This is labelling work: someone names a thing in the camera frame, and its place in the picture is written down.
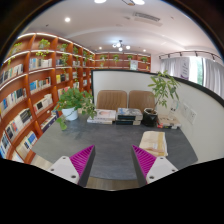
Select beige cover book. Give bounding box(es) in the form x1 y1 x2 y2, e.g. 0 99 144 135
157 114 182 128

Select ceiling air vent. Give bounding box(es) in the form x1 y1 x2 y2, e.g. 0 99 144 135
131 11 163 26

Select small tree in black pot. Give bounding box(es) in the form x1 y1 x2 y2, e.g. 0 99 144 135
142 70 181 128

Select white hanging banner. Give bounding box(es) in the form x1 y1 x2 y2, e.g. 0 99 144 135
179 57 191 80

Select recessed ceiling spotlights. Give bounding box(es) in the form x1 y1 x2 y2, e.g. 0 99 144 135
64 0 148 54

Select black ceiling track rail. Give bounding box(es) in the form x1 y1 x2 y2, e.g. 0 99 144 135
158 49 224 63

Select red and black book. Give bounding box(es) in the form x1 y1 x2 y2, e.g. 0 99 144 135
156 123 179 130

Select leafy plant in white pot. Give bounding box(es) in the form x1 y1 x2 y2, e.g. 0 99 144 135
54 87 98 131

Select white thick book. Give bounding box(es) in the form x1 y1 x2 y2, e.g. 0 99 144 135
86 116 114 126

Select white book with face cover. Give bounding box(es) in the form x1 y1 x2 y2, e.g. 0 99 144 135
94 108 117 121

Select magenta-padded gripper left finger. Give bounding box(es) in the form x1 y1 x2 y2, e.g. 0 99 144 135
45 144 97 188

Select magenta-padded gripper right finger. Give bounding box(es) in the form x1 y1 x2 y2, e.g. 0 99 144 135
129 144 179 188

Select white black-rimmed booth partition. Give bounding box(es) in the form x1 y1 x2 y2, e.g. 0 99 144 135
90 68 224 164

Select beige striped towel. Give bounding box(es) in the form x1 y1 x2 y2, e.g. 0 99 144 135
138 130 169 158

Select white sheer curtains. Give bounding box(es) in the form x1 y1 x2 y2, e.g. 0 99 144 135
159 56 224 100

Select white wall socket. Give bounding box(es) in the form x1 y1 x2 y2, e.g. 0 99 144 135
187 108 198 125
181 103 190 119

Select dark blue thick book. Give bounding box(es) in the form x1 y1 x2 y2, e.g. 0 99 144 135
114 118 142 127

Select tan leather chair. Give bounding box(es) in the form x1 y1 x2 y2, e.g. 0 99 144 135
95 89 128 112
128 89 156 114

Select clear acrylic sign stand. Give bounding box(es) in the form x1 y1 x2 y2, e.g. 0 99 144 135
169 99 179 116

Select orange wooden bookshelf unit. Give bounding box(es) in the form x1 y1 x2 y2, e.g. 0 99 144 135
0 32 152 164

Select multi-bulb ceiling chandelier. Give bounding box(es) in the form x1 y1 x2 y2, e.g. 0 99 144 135
112 39 132 52

